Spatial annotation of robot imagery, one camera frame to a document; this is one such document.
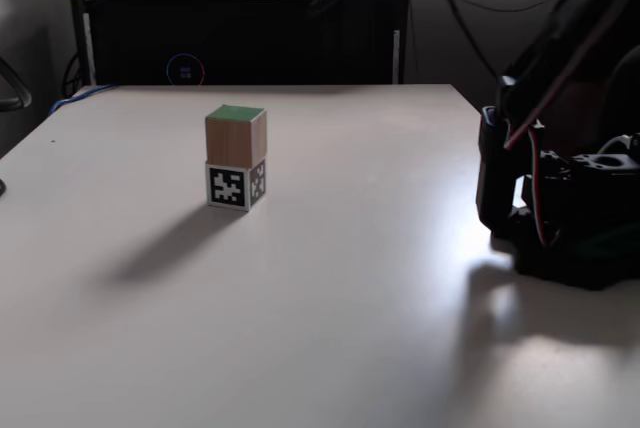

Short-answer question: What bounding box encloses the green-topped wooden cube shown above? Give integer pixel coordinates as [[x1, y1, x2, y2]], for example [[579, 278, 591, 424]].
[[204, 104, 269, 168]]

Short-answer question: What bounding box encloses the red-topped cube with markers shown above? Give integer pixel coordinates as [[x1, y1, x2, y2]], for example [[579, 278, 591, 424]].
[[204, 157, 268, 213]]

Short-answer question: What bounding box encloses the black chair armrest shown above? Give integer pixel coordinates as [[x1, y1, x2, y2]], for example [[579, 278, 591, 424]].
[[0, 57, 31, 112]]

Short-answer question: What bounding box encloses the base servo cable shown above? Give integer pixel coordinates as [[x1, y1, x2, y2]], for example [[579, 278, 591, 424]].
[[503, 125, 561, 248]]

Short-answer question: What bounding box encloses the blue cable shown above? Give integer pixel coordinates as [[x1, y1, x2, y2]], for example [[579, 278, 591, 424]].
[[47, 81, 121, 117]]

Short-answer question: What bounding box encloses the white usb cable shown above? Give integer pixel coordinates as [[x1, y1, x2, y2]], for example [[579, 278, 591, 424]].
[[597, 134, 634, 157]]

